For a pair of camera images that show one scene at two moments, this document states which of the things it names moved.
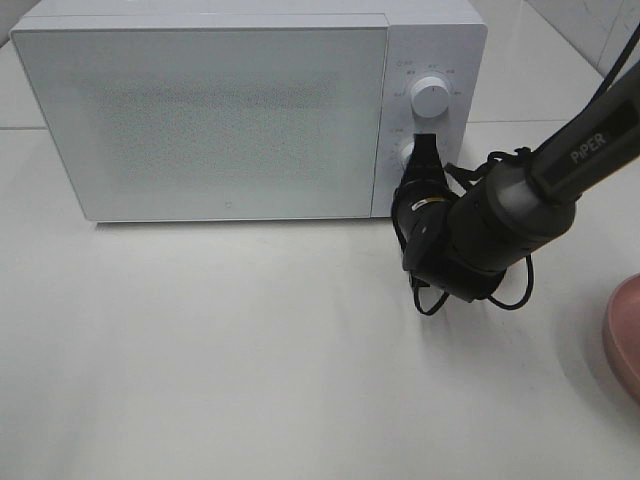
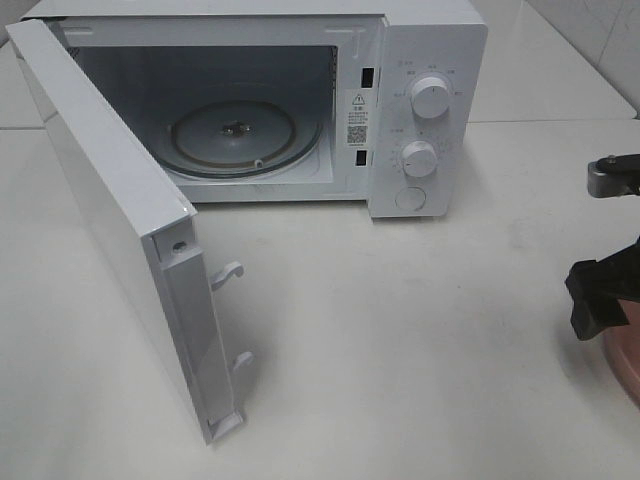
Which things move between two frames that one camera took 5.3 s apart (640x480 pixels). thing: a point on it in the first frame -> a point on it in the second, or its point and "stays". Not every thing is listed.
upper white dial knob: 429,97 stays
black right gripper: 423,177 -> 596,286
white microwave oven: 182,110 stays
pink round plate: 621,332 stays
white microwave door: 164,123 -> 147,224
